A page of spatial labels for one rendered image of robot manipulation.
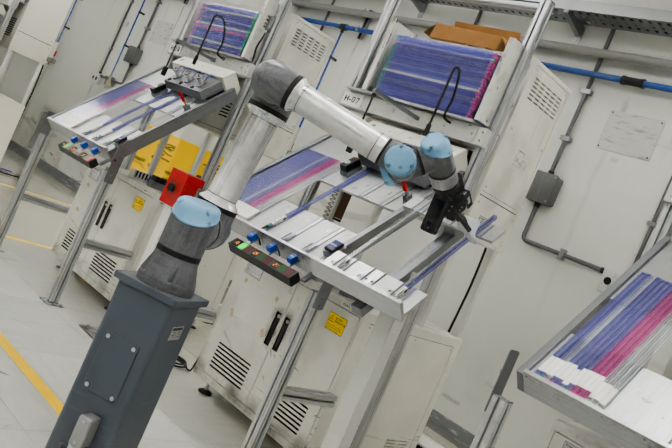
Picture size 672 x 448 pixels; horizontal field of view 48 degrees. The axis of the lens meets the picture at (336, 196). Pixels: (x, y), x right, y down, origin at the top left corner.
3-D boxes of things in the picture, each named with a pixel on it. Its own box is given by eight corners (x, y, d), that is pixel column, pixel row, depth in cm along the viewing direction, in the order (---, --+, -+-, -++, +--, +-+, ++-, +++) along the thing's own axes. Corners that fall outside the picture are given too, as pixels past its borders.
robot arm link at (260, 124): (166, 236, 197) (265, 52, 197) (184, 237, 212) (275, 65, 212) (206, 258, 195) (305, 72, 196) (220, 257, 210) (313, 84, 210)
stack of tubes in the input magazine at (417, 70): (469, 118, 272) (499, 50, 272) (371, 91, 307) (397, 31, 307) (486, 130, 281) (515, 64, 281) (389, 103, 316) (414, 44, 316)
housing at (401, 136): (454, 191, 276) (452, 157, 269) (363, 158, 310) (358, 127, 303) (469, 182, 280) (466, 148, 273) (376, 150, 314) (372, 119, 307)
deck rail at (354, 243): (320, 279, 239) (317, 263, 236) (316, 277, 240) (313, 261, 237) (466, 186, 276) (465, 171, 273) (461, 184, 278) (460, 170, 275)
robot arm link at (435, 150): (413, 136, 198) (445, 126, 197) (422, 166, 205) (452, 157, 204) (420, 154, 192) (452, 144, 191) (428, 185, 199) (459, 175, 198)
